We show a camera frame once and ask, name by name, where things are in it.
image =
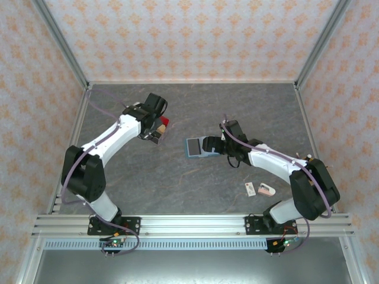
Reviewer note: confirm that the small white tag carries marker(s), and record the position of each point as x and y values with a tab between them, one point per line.
250	189

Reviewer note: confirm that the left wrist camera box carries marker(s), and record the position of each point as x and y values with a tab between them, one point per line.
136	104

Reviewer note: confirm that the pink stapler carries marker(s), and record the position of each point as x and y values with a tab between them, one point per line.
266	190

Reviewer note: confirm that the controller circuit board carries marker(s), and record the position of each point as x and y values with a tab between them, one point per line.
285	244
114	243

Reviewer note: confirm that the blue card holder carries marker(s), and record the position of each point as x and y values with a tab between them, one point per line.
195	157

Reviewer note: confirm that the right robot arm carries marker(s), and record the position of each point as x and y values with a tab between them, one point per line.
272	161

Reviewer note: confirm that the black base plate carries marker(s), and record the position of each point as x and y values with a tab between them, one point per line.
133	225
251	226

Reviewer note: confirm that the aluminium mounting rail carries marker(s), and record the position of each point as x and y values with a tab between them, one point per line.
192	225

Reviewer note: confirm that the tan brown card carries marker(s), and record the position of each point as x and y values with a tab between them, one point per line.
161	129

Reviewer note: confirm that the aluminium frame post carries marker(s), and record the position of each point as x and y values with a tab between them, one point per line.
62	41
322	41

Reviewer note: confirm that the aluminium side rail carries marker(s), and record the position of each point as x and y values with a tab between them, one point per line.
80	118
307	118

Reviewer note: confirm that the aluminium frame leg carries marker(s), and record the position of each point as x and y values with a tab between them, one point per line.
29	261
352	261

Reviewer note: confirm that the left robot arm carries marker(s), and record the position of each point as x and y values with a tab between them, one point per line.
118	133

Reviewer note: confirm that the grey metal panel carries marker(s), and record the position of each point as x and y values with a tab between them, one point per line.
192	269

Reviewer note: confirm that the dark grey card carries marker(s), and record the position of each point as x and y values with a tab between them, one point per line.
194	147

